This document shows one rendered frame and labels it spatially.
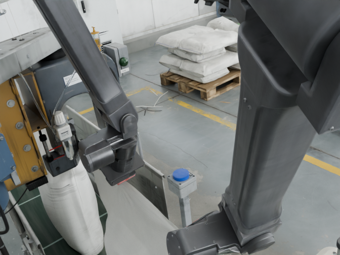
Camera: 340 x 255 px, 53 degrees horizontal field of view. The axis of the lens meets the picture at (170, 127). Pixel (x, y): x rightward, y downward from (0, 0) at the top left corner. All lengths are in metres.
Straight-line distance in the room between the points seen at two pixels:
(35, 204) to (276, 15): 2.01
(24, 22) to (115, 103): 3.15
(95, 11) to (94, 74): 4.18
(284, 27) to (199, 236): 0.39
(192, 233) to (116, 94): 0.32
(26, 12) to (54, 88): 2.82
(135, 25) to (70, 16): 5.24
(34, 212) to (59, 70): 1.20
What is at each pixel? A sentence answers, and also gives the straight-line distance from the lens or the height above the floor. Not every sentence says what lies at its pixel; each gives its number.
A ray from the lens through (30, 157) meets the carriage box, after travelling 1.07.
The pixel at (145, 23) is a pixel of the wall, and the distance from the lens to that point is 5.97.
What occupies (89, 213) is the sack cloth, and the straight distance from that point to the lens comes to 1.61.
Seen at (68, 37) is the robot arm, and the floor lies 1.47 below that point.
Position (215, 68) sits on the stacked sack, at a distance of 3.75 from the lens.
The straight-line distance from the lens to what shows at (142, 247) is 1.00.
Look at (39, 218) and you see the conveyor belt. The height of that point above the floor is 0.38.
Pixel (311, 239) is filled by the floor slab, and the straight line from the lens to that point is 2.23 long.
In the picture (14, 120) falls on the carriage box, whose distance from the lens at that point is 1.01.
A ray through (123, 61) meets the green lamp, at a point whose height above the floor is 1.29.
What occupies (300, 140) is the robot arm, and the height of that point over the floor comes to 1.46.
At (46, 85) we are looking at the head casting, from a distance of 1.01.
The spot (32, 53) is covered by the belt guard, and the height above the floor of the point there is 1.39.
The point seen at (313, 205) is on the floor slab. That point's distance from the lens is 2.44.
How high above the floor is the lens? 1.60
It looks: 29 degrees down
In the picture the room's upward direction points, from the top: 7 degrees counter-clockwise
